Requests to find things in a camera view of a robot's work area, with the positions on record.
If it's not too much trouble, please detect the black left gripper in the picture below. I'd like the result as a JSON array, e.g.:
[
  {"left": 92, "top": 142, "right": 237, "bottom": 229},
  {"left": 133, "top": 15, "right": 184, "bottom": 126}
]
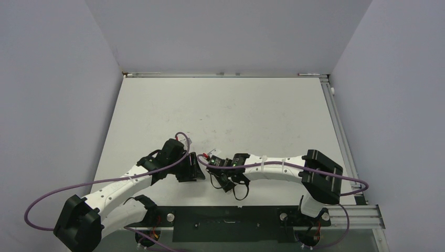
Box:
[{"left": 168, "top": 152, "right": 204, "bottom": 182}]

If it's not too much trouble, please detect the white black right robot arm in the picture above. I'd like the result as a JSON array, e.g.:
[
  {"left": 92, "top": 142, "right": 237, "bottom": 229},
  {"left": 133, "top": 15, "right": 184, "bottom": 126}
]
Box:
[{"left": 201, "top": 150, "right": 343, "bottom": 225}]

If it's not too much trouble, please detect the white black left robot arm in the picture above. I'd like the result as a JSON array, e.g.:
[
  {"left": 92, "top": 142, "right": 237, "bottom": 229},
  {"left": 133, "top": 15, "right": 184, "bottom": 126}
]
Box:
[{"left": 53, "top": 136, "right": 199, "bottom": 251}]

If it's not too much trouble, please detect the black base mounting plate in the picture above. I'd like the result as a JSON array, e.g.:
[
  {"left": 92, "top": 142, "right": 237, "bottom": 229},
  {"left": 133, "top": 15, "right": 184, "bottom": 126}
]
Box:
[{"left": 130, "top": 206, "right": 331, "bottom": 243}]

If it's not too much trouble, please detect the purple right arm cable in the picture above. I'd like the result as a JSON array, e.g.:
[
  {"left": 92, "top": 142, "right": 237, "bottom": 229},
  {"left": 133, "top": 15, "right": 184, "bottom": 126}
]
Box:
[{"left": 196, "top": 153, "right": 370, "bottom": 249}]

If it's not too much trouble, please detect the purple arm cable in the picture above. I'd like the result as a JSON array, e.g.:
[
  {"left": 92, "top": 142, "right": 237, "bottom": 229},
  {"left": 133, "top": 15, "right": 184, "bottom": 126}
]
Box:
[
  {"left": 196, "top": 153, "right": 370, "bottom": 249},
  {"left": 23, "top": 131, "right": 191, "bottom": 252}
]

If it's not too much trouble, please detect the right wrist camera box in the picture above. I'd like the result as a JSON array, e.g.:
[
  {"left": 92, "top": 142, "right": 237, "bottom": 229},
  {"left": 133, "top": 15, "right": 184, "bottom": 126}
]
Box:
[{"left": 205, "top": 148, "right": 222, "bottom": 158}]

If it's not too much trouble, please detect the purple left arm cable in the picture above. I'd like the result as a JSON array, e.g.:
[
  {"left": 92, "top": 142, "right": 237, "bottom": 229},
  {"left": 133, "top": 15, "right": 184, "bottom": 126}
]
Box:
[{"left": 23, "top": 131, "right": 191, "bottom": 252}]

